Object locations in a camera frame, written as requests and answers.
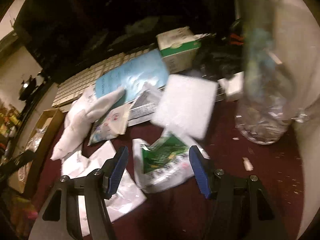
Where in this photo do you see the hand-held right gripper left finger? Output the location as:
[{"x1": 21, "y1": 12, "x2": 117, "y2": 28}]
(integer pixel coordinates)
[{"x1": 28, "y1": 145, "x2": 129, "y2": 240}]

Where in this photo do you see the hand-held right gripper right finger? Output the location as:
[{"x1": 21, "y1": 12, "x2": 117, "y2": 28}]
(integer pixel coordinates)
[{"x1": 189, "y1": 145, "x2": 292, "y2": 240}]

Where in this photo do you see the green and white plastic packet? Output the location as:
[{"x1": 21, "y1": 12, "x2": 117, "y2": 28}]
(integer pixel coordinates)
[{"x1": 132, "y1": 132, "x2": 209, "y2": 193}]

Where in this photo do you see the white foam sponge pad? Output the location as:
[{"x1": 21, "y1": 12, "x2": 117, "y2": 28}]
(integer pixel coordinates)
[{"x1": 150, "y1": 74, "x2": 219, "y2": 140}]

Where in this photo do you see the white plastic mailer bag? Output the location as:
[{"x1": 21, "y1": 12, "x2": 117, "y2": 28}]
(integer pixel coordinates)
[{"x1": 61, "y1": 140, "x2": 147, "y2": 237}]

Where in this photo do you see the small printed wet wipe packet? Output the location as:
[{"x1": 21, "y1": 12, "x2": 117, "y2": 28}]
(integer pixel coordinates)
[{"x1": 87, "y1": 104, "x2": 131, "y2": 146}]

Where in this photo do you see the white pillow-shaped pouch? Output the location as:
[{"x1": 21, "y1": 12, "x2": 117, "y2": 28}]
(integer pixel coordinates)
[{"x1": 50, "y1": 88, "x2": 125, "y2": 160}]

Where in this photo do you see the silver foil packet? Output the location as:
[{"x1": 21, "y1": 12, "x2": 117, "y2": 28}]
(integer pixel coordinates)
[{"x1": 127, "y1": 82, "x2": 164, "y2": 127}]

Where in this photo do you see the brown cardboard box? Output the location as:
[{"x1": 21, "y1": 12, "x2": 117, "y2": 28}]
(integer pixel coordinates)
[{"x1": 7, "y1": 109, "x2": 65, "y2": 200}]

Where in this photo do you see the small white box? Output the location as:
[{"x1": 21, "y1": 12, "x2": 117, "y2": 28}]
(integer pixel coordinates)
[{"x1": 217, "y1": 71, "x2": 245, "y2": 102}]

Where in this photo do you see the white keyboard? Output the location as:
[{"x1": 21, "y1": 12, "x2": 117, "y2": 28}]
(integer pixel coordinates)
[{"x1": 51, "y1": 44, "x2": 160, "y2": 113}]

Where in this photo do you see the light blue plastic packet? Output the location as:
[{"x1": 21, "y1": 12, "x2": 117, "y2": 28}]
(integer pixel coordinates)
[{"x1": 95, "y1": 49, "x2": 169, "y2": 104}]

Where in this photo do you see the clear plastic bag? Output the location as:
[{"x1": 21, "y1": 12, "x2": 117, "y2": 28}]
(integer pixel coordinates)
[{"x1": 234, "y1": 0, "x2": 310, "y2": 145}]

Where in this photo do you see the green and white carton box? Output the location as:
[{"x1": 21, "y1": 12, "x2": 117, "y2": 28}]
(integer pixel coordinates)
[{"x1": 156, "y1": 26, "x2": 202, "y2": 72}]

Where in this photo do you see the black computer monitor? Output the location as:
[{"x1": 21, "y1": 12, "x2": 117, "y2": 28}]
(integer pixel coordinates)
[{"x1": 12, "y1": 0, "x2": 235, "y2": 84}]

